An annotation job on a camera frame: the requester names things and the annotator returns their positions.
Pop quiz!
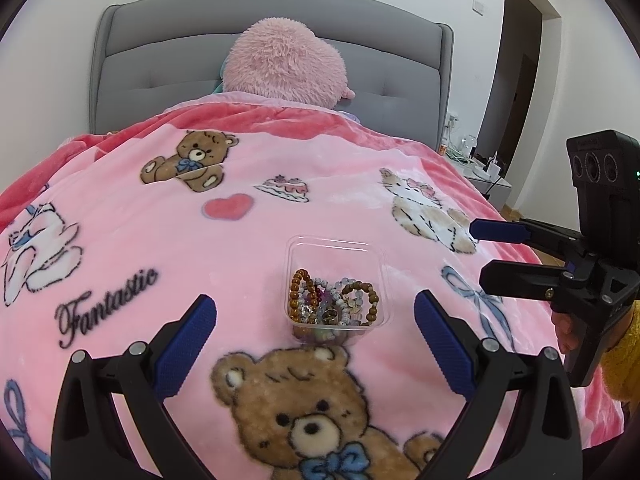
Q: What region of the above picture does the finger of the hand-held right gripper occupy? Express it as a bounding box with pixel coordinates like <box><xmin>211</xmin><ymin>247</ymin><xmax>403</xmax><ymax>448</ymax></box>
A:
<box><xmin>478</xmin><ymin>259</ymin><xmax>576</xmax><ymax>307</ymax></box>
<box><xmin>469</xmin><ymin>217</ymin><xmax>591</xmax><ymax>261</ymax></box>

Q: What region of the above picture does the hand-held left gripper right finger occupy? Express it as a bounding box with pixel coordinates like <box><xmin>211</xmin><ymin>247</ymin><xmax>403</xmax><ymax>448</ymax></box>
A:
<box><xmin>414</xmin><ymin>290</ymin><xmax>585</xmax><ymax>480</ymax></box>

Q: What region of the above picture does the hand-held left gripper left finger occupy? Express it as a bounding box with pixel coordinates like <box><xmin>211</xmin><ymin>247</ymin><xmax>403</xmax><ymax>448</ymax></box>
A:
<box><xmin>50</xmin><ymin>294</ymin><xmax>218</xmax><ymax>480</ymax></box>

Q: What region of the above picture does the multicoloured bead bracelet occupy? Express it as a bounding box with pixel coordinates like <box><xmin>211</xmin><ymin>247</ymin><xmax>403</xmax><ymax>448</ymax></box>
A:
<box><xmin>292</xmin><ymin>310</ymin><xmax>361</xmax><ymax>345</ymax></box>

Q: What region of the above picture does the pale blue bead bracelet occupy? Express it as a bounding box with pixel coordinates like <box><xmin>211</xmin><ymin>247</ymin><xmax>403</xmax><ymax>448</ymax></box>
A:
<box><xmin>312</xmin><ymin>275</ymin><xmax>351</xmax><ymax>306</ymax></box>

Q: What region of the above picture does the clear plastic container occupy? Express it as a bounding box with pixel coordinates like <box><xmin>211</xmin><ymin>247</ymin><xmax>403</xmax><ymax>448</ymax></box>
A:
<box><xmin>285</xmin><ymin>235</ymin><xmax>392</xmax><ymax>346</ymax></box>

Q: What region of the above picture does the person's right forearm yellow sleeve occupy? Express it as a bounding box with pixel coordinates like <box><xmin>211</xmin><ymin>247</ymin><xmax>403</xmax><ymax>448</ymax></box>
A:
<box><xmin>600</xmin><ymin>300</ymin><xmax>640</xmax><ymax>406</ymax></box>

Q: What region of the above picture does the person's right hand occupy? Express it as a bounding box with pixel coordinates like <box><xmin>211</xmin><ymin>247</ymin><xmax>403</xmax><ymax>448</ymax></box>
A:
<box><xmin>552</xmin><ymin>310</ymin><xmax>578</xmax><ymax>354</ymax></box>

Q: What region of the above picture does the white nightstand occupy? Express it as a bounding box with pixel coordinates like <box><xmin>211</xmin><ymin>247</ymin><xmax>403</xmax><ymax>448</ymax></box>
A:
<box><xmin>457</xmin><ymin>157</ymin><xmax>512</xmax><ymax>211</ymax></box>

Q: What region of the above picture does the pink printed blanket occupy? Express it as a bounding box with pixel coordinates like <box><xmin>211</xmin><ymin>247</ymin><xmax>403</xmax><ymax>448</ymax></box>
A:
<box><xmin>0</xmin><ymin>92</ymin><xmax>626</xmax><ymax>480</ymax></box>

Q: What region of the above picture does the dark doorway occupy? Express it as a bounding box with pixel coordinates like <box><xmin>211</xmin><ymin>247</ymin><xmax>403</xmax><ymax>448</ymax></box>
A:
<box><xmin>475</xmin><ymin>0</ymin><xmax>563</xmax><ymax>161</ymax></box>

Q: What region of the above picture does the teal cushion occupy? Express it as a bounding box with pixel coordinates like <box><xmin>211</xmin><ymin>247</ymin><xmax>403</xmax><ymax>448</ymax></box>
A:
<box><xmin>212</xmin><ymin>57</ymin><xmax>231</xmax><ymax>95</ymax></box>

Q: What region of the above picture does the pink fluffy plush pillow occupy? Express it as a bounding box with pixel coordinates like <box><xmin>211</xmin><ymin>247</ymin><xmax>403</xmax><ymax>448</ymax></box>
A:
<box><xmin>221</xmin><ymin>17</ymin><xmax>357</xmax><ymax>111</ymax></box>

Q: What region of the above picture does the grey padded headboard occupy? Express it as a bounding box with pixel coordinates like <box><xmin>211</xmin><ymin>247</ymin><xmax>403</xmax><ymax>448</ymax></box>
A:
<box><xmin>89</xmin><ymin>2</ymin><xmax>455</xmax><ymax>153</ymax></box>

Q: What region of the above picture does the tangle of cables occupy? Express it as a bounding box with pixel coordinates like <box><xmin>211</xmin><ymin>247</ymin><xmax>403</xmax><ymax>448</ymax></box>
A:
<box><xmin>447</xmin><ymin>147</ymin><xmax>481</xmax><ymax>167</ymax></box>

